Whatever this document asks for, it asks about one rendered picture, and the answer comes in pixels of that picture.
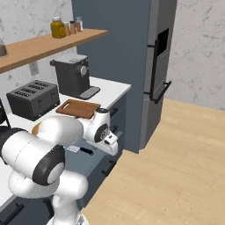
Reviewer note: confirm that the wooden wall shelf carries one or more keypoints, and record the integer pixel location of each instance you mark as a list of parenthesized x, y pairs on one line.
[(44, 45)]

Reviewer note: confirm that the blue cupboard door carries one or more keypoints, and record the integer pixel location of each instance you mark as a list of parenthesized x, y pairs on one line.
[(23, 212)]

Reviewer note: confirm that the blue tall cabinet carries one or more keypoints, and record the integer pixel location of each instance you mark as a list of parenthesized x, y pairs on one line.
[(114, 58)]

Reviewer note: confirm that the brown spice bottle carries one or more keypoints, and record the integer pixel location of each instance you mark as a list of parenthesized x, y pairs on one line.
[(72, 27)]

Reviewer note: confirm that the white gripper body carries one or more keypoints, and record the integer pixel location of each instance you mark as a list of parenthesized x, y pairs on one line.
[(112, 148)]

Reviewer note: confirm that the black toaster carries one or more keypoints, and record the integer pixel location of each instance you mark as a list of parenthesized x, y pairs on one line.
[(33, 99)]

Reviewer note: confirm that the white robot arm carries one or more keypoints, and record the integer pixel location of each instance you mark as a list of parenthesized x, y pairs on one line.
[(26, 152)]

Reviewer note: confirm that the black coffee machine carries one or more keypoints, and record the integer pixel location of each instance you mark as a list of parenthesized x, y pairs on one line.
[(71, 77)]

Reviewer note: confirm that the wooden cutting board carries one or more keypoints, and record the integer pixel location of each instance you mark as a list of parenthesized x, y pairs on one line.
[(77, 108)]

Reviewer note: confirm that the blue drawer front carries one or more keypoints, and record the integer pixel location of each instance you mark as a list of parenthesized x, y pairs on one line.
[(102, 178), (118, 107)]

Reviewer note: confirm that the steel built-in oven stack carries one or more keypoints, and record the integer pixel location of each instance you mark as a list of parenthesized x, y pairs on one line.
[(158, 67)]

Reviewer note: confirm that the orange meat piece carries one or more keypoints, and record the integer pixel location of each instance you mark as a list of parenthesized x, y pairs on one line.
[(35, 129)]

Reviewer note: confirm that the orange spice bottle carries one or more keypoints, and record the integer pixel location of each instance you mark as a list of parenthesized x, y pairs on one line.
[(67, 29)]

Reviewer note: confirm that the red spice shaker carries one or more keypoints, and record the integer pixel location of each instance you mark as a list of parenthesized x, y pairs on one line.
[(79, 25)]

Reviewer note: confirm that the grey wall outlet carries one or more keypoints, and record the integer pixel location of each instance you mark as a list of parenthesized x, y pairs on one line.
[(34, 68)]

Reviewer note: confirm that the yellow glass jar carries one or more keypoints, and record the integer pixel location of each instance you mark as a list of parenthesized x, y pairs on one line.
[(58, 28)]

